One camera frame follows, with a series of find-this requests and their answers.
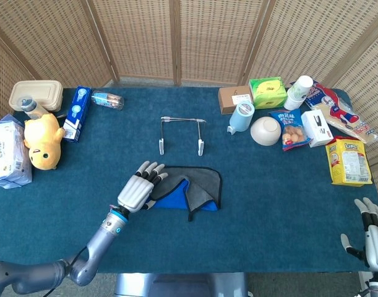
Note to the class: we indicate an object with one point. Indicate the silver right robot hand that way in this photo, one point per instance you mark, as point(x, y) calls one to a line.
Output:
point(377, 241)

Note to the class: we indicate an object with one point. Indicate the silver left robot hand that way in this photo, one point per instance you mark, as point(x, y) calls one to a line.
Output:
point(134, 191)

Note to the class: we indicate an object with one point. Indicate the grey and blue cloth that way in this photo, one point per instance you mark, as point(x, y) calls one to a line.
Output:
point(201, 182)

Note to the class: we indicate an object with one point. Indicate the metal wire stand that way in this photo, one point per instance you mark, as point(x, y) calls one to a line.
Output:
point(161, 145)

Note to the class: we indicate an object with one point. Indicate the yellow Lipo snack bag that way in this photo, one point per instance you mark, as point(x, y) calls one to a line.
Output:
point(346, 161)

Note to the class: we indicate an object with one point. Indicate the clear plastic snack bottle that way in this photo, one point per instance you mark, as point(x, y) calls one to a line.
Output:
point(108, 99)

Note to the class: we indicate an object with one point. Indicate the blue toothpaste box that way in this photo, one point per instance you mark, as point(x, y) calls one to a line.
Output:
point(77, 114)

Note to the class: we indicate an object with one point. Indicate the silver robot torso base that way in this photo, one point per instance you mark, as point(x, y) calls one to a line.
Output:
point(176, 286)

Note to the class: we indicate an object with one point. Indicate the yellow plush toy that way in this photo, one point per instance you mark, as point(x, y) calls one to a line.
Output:
point(41, 136)

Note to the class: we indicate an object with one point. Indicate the teal carpet table cover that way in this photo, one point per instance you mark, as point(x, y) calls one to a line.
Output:
point(269, 201)

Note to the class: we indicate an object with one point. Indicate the white stapler box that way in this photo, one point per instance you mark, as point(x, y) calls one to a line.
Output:
point(315, 128)

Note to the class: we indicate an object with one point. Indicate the light blue cylindrical mug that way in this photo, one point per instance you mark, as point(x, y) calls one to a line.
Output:
point(241, 119)

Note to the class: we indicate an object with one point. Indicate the beige bottle grey cap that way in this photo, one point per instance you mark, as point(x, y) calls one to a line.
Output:
point(32, 108)

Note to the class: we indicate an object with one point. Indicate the brown cardboard box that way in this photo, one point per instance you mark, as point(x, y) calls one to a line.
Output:
point(230, 99)

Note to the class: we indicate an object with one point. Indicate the white tissue pack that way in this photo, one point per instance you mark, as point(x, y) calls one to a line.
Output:
point(6, 154)

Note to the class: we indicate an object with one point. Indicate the red blue noodle package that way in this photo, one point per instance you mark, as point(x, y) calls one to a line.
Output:
point(337, 111)

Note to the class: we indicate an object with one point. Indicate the blue cookie snack bag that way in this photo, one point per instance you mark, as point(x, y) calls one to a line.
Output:
point(292, 133)

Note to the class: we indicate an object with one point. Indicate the beige lunch box container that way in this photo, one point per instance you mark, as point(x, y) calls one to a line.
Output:
point(37, 91)

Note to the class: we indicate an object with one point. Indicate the beige upturned bowl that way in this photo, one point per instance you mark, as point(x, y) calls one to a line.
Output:
point(265, 131)

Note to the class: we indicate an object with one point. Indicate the wicker folding screen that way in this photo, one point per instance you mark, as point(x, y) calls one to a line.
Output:
point(145, 37)

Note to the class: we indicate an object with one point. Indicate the green tissue pack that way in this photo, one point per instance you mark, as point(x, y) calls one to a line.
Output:
point(267, 91)

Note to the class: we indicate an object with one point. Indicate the white paper cup stack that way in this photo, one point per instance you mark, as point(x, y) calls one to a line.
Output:
point(297, 92)

